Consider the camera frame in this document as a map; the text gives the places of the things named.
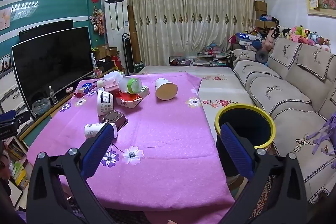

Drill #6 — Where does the clear water bottle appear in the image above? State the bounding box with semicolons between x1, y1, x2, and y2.
48;86;58;105

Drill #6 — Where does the blue snack packet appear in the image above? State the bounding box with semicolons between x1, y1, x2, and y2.
77;83;94;94

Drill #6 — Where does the beige paper cup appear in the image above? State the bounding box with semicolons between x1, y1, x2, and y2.
155;78;178;101

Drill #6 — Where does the clear green label plastic jar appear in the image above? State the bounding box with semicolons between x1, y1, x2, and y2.
118;77;143;94

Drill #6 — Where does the brown plastic tray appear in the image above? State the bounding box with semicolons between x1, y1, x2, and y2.
102;110;128;131

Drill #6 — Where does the red snack packet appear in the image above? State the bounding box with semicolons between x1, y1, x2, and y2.
115;91;145;109

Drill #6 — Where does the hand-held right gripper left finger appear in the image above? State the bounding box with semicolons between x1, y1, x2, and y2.
26;123;115;224

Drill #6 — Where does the pile of plush toys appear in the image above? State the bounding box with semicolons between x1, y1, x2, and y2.
235;25;332;52

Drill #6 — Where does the purple cloth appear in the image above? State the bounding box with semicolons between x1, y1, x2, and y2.
306;112;336;169

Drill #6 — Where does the yellow rimmed dark trash bin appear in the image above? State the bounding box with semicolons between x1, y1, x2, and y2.
215;104;277;186

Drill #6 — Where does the white yogurt cup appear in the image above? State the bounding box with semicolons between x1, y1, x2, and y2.
97;90;115;116

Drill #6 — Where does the pink floral tablecloth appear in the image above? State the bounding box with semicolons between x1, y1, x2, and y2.
26;72;235;210

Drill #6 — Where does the beige sofa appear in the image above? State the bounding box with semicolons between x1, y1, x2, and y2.
231;37;336;205

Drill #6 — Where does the beige embroidered curtain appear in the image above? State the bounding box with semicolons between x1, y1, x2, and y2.
115;0;256;67

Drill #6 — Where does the dark round cushion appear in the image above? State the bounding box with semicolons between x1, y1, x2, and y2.
256;50;268;64

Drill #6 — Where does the stack of books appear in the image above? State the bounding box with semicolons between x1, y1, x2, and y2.
196;52;231;67

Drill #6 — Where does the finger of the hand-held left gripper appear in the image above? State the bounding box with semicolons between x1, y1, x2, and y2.
0;111;31;127

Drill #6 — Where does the shelf of books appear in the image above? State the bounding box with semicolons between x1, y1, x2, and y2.
5;135;29;188

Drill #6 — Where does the white drawer cabinet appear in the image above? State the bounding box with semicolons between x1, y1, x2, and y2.
0;67;34;132

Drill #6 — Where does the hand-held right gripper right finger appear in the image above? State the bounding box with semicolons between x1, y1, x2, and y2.
219;122;309;224

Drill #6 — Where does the black monitor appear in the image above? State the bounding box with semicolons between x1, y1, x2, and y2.
19;19;74;42

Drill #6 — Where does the black flat television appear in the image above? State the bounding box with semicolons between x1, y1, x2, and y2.
11;26;93;117

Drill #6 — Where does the hanging flower decoration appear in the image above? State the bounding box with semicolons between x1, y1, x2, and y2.
89;6;105;35

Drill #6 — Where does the open cardboard box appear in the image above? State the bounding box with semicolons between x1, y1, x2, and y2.
93;44;121;62

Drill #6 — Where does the small white plastic bottle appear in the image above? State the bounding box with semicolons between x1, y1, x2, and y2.
84;122;118;139

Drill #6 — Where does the pink box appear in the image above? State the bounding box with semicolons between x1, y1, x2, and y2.
105;81;121;92

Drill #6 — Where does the long clear case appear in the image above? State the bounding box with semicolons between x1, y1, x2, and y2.
169;56;200;66

